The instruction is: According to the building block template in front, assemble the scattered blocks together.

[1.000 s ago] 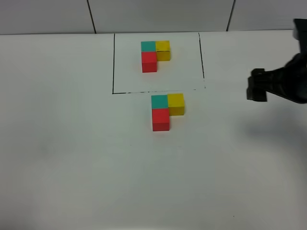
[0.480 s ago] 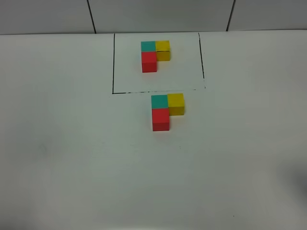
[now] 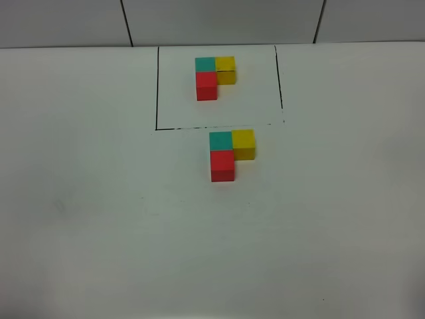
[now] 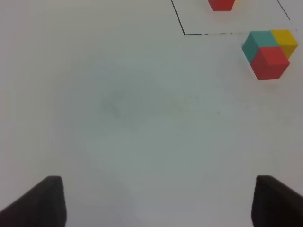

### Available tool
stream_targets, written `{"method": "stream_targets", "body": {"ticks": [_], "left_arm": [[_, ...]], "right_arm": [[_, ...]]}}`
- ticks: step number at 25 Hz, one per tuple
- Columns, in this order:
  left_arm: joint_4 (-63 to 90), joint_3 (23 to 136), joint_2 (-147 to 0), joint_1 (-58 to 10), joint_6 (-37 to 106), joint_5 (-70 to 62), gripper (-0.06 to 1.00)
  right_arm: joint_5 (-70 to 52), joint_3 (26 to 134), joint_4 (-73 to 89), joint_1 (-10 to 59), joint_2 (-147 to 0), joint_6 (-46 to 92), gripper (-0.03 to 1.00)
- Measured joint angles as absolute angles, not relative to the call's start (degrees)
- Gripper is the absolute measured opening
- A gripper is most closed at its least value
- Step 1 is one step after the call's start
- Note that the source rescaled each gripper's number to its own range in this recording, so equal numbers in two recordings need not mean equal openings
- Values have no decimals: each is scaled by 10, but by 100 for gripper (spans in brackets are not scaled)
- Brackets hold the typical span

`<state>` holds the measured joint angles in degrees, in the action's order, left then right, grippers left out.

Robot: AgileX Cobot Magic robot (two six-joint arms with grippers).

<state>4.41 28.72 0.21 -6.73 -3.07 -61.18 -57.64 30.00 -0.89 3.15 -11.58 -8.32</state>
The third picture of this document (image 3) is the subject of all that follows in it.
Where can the red template block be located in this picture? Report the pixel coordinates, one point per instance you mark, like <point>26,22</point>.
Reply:
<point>206,86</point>

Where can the yellow template block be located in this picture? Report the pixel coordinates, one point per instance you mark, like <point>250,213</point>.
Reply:
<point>225,70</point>

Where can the green template block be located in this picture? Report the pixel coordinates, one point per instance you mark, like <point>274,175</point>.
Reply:
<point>205,64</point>

